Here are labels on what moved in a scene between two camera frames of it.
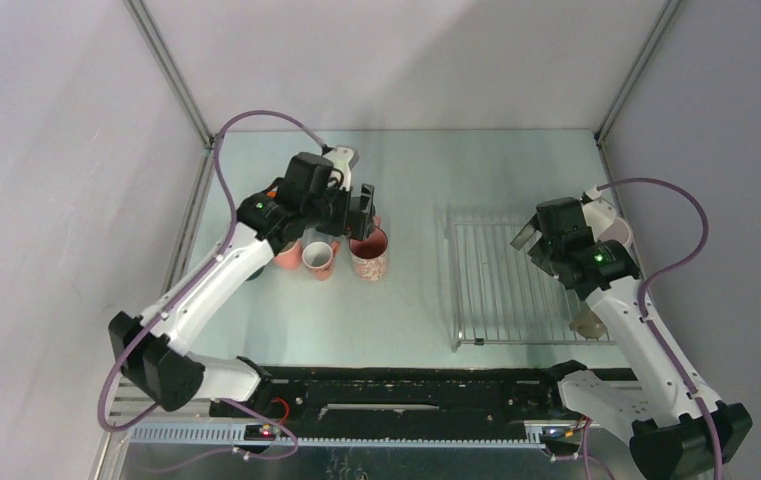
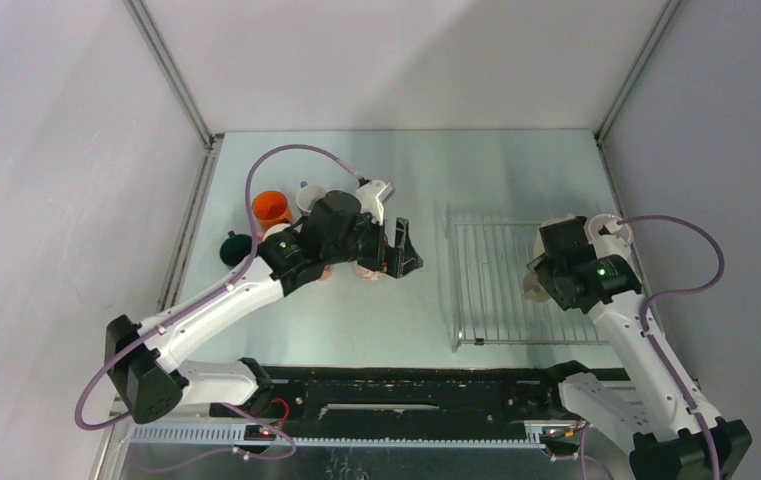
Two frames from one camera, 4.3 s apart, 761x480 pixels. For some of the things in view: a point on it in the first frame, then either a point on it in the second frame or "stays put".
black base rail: [406, 396] stays put
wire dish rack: [502, 295] stays put
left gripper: [355, 225] -> [398, 261]
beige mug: [589, 325] -> [533, 290]
